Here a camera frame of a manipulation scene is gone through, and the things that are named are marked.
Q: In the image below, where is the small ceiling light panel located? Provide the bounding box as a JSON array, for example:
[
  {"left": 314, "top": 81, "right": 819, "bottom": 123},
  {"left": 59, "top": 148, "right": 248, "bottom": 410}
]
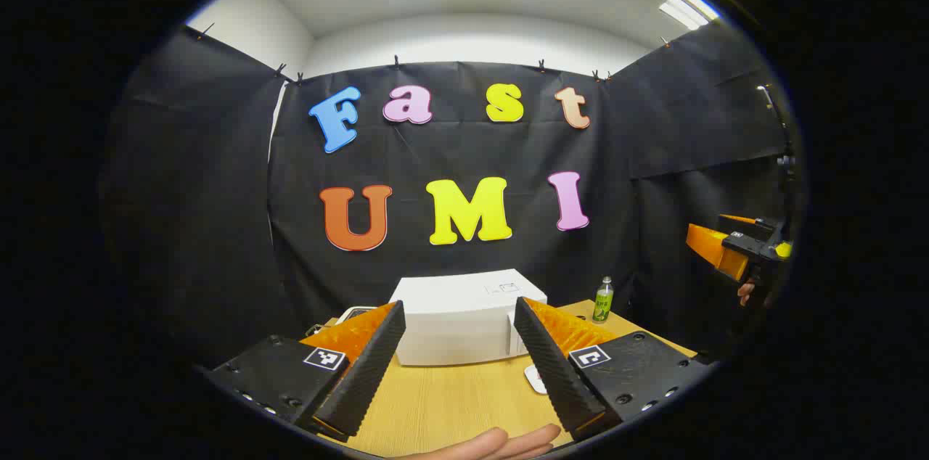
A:
[{"left": 658, "top": 0, "right": 721, "bottom": 30}]

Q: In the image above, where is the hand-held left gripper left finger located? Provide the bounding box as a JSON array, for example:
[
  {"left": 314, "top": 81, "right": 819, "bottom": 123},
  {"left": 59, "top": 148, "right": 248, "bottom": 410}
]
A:
[{"left": 203, "top": 300, "right": 407, "bottom": 443}]

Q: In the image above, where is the white microwave oven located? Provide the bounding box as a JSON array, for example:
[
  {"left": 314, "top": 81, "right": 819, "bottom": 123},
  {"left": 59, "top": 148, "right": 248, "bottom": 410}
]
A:
[{"left": 388, "top": 269, "right": 549, "bottom": 366}]

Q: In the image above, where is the green label drink bottle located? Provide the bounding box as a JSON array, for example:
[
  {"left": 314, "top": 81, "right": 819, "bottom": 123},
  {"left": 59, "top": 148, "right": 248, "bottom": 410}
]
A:
[{"left": 592, "top": 276, "right": 615, "bottom": 324}]

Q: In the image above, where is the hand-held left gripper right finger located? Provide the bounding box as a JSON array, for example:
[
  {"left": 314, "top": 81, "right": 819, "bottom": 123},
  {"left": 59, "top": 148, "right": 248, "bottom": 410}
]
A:
[{"left": 513, "top": 296, "right": 718, "bottom": 443}]

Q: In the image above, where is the thin metal pole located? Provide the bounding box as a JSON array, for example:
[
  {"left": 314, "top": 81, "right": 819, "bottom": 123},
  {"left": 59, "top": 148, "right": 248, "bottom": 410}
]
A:
[{"left": 756, "top": 85, "right": 798, "bottom": 178}]

